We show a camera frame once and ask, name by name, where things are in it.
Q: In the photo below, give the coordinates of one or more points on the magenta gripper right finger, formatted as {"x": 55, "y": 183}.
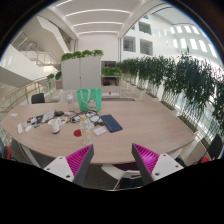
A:
{"x": 153, "y": 166}

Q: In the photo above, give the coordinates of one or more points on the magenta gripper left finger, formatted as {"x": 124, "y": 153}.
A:
{"x": 73, "y": 167}

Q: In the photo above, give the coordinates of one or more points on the clear plastic water bottle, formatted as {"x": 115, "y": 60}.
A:
{"x": 85, "y": 130}

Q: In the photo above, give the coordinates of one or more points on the white chair under table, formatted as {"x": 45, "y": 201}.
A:
{"x": 126, "y": 179}

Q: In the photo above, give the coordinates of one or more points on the red round coaster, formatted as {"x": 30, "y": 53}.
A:
{"x": 77, "y": 133}

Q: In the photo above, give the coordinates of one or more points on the white paper card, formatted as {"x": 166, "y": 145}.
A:
{"x": 100, "y": 131}

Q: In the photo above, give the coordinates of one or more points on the white paper cup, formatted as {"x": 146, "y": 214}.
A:
{"x": 54, "y": 126}

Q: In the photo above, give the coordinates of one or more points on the dark blue keyboard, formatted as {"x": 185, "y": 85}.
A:
{"x": 111, "y": 124}

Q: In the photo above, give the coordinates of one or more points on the clear bottle near bag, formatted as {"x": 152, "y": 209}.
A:
{"x": 70, "y": 101}

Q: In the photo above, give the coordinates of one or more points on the black chair right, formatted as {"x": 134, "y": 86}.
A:
{"x": 214, "y": 149}

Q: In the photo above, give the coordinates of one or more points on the green shopping bag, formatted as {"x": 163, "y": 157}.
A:
{"x": 89, "y": 99}

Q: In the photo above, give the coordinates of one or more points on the white remote on table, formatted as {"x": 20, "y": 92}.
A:
{"x": 19, "y": 129}

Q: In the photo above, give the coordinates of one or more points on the black office chair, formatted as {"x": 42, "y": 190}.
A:
{"x": 38, "y": 98}

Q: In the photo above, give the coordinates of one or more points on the green plant hedge row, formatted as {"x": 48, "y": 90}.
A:
{"x": 195, "y": 81}

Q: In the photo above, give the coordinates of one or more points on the white low shelf unit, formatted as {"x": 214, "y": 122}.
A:
{"x": 110, "y": 86}

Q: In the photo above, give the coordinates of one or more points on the white tall cabinet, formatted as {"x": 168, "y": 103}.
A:
{"x": 81, "y": 73}

